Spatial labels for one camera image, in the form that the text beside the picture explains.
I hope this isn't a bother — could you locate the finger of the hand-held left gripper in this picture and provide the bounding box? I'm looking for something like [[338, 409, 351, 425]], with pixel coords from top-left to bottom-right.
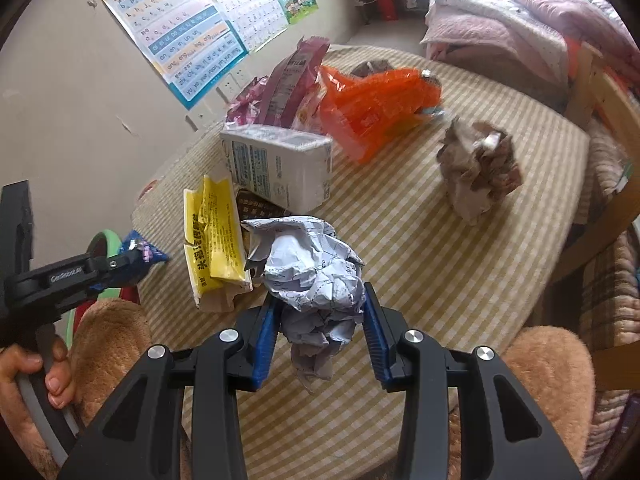
[[30, 247, 148, 311]]

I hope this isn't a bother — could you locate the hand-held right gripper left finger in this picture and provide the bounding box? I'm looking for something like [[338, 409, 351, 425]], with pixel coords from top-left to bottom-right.
[[57, 292, 281, 480]]

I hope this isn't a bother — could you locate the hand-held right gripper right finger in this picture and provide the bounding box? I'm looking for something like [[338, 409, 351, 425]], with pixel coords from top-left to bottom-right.
[[362, 282, 583, 480]]

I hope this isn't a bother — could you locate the green rimmed bin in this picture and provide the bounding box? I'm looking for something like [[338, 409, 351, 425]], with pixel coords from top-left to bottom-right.
[[65, 229, 143, 346]]

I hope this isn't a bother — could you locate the blue foil wrapper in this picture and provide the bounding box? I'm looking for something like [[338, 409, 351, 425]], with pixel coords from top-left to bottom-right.
[[120, 229, 168, 273]]

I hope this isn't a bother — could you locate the white printed paper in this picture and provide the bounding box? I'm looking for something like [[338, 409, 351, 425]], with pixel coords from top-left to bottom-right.
[[241, 216, 368, 393]]

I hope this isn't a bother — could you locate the orange plastic bag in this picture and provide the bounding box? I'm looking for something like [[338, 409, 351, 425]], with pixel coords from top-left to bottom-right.
[[317, 65, 443, 163]]

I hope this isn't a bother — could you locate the maroon snack bag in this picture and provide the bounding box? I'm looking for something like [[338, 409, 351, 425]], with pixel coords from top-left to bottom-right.
[[257, 36, 331, 133]]

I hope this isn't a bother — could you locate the person's left forearm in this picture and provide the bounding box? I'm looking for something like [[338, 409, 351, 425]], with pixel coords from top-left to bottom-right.
[[0, 410, 58, 480]]

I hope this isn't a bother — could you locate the person's left hand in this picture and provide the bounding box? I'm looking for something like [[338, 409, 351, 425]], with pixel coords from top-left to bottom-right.
[[0, 335, 78, 421]]

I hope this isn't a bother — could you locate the person's left leg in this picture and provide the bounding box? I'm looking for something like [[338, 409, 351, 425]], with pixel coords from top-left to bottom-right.
[[30, 297, 193, 480]]

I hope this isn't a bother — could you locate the person's leg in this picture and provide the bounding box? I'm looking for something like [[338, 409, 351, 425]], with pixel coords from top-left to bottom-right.
[[447, 325, 597, 480], [30, 297, 193, 480]]

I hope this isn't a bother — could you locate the checked beige tablecloth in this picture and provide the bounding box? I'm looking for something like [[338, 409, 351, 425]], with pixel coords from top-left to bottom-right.
[[131, 44, 591, 480]]

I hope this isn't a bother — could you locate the yellow torn packet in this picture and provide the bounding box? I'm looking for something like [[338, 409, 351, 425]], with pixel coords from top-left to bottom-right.
[[182, 175, 256, 313]]

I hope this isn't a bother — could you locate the dark patterned wrapper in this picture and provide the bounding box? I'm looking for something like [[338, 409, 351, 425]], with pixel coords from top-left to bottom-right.
[[235, 189, 291, 221]]

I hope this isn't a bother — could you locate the white carton box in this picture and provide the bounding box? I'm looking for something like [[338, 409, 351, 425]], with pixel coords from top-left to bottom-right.
[[219, 125, 333, 211]]

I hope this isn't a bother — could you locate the person's right leg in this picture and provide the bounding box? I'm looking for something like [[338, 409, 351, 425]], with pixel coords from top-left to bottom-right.
[[447, 325, 597, 480]]

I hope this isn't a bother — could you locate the crumpled brown paper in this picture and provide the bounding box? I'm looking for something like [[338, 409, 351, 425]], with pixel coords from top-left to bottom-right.
[[436, 117, 523, 226]]

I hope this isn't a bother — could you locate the pink foil wrapper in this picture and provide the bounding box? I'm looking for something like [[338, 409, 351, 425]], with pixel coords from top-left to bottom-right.
[[225, 76, 271, 126]]

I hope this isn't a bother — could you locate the clear colourful printed packet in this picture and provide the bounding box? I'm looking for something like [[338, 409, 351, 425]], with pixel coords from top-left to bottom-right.
[[292, 80, 331, 136]]

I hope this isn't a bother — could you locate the plaid brown blanket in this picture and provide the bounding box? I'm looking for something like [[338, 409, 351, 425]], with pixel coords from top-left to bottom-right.
[[580, 120, 640, 461]]

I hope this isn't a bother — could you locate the crumpled dark grey wrapper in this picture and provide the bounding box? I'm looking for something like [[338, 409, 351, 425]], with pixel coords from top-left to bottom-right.
[[350, 59, 396, 77]]

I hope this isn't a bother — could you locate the folded pink quilt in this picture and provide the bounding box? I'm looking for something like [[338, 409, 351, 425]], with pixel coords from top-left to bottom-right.
[[420, 0, 573, 106]]

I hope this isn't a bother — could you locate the orange cloth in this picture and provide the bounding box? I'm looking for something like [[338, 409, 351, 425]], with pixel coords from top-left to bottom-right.
[[565, 37, 601, 76]]

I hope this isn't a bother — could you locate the pink quilted pillow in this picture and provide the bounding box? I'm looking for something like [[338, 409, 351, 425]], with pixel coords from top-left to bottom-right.
[[504, 0, 633, 61]]

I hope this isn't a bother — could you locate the white wall socket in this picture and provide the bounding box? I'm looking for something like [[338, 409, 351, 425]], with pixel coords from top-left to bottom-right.
[[185, 100, 221, 131], [217, 72, 251, 103]]

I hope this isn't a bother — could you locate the blue alphabet wall poster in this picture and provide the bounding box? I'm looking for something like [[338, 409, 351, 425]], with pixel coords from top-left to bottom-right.
[[100, 0, 251, 111]]

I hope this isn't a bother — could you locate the white chart wall poster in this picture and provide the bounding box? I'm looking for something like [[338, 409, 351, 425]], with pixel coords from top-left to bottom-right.
[[192, 0, 288, 53]]

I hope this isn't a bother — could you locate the wooden furniture frame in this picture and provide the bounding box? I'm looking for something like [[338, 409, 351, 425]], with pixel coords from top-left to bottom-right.
[[547, 42, 640, 391]]

